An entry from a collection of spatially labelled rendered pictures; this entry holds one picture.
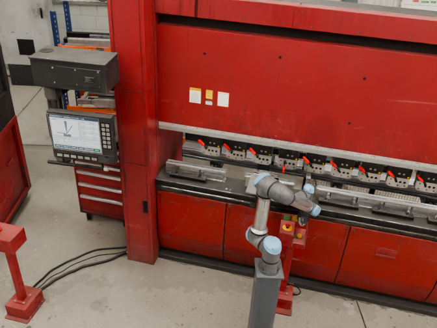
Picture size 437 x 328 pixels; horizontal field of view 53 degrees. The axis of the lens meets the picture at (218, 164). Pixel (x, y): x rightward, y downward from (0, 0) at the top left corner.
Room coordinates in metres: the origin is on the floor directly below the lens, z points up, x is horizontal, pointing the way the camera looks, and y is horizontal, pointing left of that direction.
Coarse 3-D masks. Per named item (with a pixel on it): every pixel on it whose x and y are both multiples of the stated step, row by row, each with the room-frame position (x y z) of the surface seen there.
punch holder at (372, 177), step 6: (360, 162) 2.79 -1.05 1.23; (366, 162) 2.72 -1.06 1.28; (366, 168) 2.71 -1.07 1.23; (372, 168) 2.71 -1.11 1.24; (378, 168) 2.70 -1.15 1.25; (360, 174) 2.72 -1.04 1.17; (372, 174) 2.70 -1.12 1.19; (378, 174) 2.69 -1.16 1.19; (360, 180) 2.71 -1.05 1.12; (366, 180) 2.71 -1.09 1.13; (372, 180) 2.70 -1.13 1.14; (378, 180) 2.69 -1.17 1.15
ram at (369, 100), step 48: (192, 48) 2.99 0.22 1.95; (240, 48) 2.92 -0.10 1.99; (288, 48) 2.85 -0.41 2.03; (336, 48) 2.79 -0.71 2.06; (384, 48) 2.80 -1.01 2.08; (240, 96) 2.91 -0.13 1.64; (288, 96) 2.85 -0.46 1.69; (336, 96) 2.78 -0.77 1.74; (384, 96) 2.72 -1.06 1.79; (432, 96) 2.66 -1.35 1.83; (336, 144) 2.77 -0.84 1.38; (384, 144) 2.70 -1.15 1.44; (432, 144) 2.64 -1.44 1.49
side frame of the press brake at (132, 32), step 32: (128, 0) 2.86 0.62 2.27; (128, 32) 2.86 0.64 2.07; (128, 64) 2.87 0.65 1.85; (128, 96) 2.87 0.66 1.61; (128, 128) 2.87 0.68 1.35; (160, 128) 3.08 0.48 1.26; (128, 160) 2.88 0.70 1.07; (160, 160) 3.06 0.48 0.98; (128, 192) 2.88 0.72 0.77; (128, 224) 2.88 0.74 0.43; (128, 256) 2.89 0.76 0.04
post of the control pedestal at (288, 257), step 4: (288, 248) 2.51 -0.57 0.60; (292, 248) 2.51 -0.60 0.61; (288, 252) 2.51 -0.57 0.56; (292, 252) 2.51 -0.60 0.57; (288, 256) 2.51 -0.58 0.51; (284, 260) 2.52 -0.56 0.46; (288, 260) 2.51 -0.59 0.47; (284, 264) 2.51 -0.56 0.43; (288, 264) 2.51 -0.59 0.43; (284, 268) 2.51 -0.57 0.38; (288, 268) 2.51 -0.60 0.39; (284, 272) 2.51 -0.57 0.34; (288, 272) 2.51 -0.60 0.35; (284, 276) 2.51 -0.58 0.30; (288, 276) 2.51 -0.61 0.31; (284, 280) 2.51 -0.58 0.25; (280, 284) 2.52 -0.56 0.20; (284, 284) 2.51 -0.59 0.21; (280, 288) 2.51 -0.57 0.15; (284, 288) 2.51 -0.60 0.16
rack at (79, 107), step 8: (64, 8) 5.00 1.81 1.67; (56, 16) 4.55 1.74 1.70; (64, 16) 5.00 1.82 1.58; (56, 24) 4.54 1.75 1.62; (56, 32) 4.54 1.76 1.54; (56, 40) 4.54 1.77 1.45; (80, 48) 4.55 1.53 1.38; (88, 48) 4.55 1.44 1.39; (96, 48) 4.56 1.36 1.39; (104, 48) 4.56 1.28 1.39; (64, 96) 4.54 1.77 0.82; (80, 96) 5.01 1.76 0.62; (64, 104) 4.54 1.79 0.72; (80, 104) 4.61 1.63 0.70; (104, 112) 4.56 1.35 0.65; (112, 112) 4.56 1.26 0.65
